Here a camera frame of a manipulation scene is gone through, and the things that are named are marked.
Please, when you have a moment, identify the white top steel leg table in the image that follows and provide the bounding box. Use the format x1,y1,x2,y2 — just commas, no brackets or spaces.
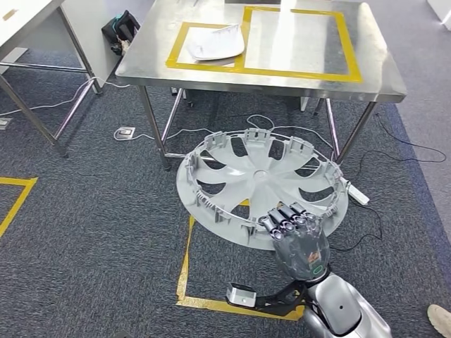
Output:
0,0,103,158

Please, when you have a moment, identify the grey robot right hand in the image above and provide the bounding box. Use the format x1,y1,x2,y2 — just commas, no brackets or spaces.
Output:
258,201,332,282

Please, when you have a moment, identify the stainless steel workbench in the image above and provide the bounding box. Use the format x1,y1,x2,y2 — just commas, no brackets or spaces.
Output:
116,0,407,173

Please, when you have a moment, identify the black right camera bracket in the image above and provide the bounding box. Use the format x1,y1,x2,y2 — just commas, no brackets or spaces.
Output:
253,279,310,315

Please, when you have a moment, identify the person's foot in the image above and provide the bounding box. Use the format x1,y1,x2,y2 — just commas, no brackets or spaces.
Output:
427,303,451,338

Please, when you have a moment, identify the white plastic mirror cover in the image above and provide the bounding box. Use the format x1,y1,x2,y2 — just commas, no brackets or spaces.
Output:
186,24,246,61

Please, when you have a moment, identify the white power strip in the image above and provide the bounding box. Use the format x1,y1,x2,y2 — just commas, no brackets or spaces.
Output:
340,177,370,206

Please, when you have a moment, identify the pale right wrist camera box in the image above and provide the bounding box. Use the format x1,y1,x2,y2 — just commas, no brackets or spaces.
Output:
226,283,258,309

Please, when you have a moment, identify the black and teal bag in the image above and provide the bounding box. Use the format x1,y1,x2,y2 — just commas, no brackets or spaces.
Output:
101,10,141,57

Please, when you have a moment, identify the black cable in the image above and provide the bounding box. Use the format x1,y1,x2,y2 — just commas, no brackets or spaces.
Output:
329,198,384,253
352,113,447,180

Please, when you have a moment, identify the grey plastic wheel hubcap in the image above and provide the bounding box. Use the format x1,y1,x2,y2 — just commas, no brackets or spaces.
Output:
176,128,350,251

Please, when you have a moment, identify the white cable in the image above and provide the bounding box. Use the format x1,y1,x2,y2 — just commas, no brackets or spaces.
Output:
113,114,335,150
0,77,131,118

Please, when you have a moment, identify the yellow workbench tape frame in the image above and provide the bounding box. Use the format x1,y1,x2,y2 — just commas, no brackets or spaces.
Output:
165,5,363,84

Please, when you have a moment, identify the white panel desk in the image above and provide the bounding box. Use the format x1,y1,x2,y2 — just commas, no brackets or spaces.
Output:
60,0,156,90

